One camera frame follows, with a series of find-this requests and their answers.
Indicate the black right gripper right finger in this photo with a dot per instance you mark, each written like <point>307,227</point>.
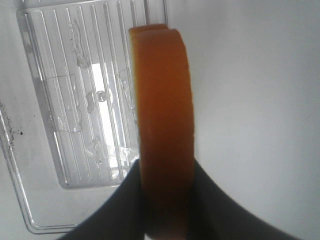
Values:
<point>214,215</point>

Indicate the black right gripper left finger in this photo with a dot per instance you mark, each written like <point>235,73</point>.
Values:
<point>121,217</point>

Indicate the toast bread slice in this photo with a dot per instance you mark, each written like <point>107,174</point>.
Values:
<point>165,119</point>

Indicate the right clear plastic tray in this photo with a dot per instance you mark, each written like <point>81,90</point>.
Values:
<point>67,114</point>

